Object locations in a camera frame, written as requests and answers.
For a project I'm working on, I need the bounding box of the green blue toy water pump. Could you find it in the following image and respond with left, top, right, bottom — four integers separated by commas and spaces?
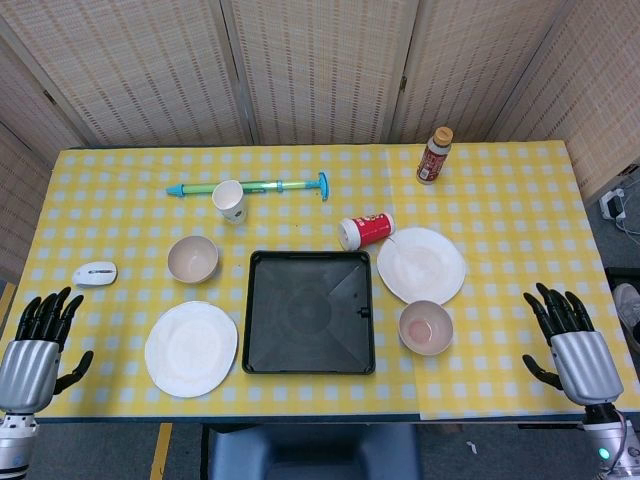
166, 171, 331, 202

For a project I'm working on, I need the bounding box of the white floral paper cup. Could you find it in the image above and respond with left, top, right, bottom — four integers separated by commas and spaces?
211, 179, 248, 225

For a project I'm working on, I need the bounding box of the grey sneaker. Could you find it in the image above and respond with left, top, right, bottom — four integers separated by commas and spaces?
612, 282, 640, 354

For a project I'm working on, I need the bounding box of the white power adapter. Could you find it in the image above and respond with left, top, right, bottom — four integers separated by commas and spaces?
599, 188, 629, 221

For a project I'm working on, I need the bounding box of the white computer mouse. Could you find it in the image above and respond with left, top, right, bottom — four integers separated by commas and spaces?
71, 261, 119, 288

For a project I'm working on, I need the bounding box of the red white lidded cup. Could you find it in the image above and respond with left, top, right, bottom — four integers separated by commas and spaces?
337, 212, 397, 251

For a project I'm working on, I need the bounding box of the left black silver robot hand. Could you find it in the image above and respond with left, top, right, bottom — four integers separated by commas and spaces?
0, 286, 95, 415

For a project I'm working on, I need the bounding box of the woven folding screen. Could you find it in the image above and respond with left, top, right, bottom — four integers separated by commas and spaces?
0, 0, 640, 284

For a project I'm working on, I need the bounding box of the yellow white checked tablecloth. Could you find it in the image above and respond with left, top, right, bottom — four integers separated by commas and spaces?
7, 141, 629, 421

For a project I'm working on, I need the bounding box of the black square plastic tray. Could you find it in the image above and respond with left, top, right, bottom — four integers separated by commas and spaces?
241, 249, 377, 376

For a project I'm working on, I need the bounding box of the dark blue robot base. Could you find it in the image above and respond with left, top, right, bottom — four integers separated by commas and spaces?
201, 423, 421, 480

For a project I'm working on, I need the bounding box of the brown drink bottle yellow cap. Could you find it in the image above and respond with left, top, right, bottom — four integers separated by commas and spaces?
416, 126, 455, 186

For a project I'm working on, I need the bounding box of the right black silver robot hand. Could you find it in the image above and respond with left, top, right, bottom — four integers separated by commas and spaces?
522, 282, 625, 407

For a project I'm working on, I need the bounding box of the beige bowl with pink stain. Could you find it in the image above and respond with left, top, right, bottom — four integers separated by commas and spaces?
398, 299, 455, 357

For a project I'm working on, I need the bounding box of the white paper plate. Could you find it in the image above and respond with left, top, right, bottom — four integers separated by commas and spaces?
376, 227, 467, 306
144, 300, 239, 399

